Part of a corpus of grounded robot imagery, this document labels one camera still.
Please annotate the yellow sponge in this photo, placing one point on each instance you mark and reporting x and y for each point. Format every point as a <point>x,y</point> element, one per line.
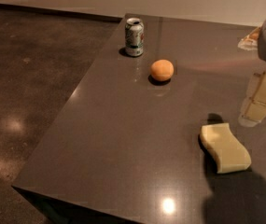
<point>228,153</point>

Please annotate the snack bag at table edge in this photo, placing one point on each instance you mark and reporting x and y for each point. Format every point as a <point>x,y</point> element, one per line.
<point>250,42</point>

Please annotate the green white soda can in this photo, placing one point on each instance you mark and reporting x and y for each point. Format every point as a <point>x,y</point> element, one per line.
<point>134,37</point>

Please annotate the orange fruit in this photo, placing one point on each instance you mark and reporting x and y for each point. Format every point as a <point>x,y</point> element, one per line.
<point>162,70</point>

